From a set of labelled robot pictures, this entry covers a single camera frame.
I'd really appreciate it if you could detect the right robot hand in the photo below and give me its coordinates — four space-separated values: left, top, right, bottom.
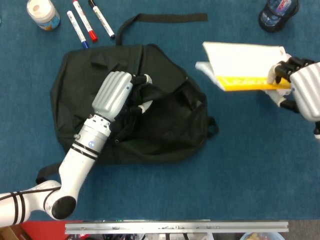
265 56 320 123

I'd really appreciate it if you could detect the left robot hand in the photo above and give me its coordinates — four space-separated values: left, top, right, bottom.
91 70 154 123

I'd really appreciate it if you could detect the black fabric backpack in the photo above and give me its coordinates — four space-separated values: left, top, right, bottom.
34 12 220 185

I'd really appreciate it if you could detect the white book yellow spine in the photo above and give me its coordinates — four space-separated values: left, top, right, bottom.
194 41 292 93

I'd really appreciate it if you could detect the black-capped whiteboard marker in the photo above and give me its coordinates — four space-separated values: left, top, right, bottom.
87 0 116 40

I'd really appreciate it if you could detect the blue-capped whiteboard marker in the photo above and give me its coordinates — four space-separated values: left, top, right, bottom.
66 9 90 49

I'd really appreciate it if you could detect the red-capped whiteboard marker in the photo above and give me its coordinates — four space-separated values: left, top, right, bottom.
72 0 99 43

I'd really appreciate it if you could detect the clear plastic water bottle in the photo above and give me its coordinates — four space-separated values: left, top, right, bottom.
261 0 293 26

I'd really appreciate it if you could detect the white jar cartoon label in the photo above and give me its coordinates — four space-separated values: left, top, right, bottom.
26 0 61 32

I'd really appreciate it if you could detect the red box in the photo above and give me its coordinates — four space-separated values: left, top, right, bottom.
18 220 83 240

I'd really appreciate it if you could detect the light blue bowl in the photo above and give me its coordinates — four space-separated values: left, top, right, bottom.
239 231 286 240

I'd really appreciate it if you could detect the brown cardboard box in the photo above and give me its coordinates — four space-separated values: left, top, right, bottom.
0 224 26 240

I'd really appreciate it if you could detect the aluminium profile rail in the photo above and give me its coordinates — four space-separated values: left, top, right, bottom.
64 220 290 235

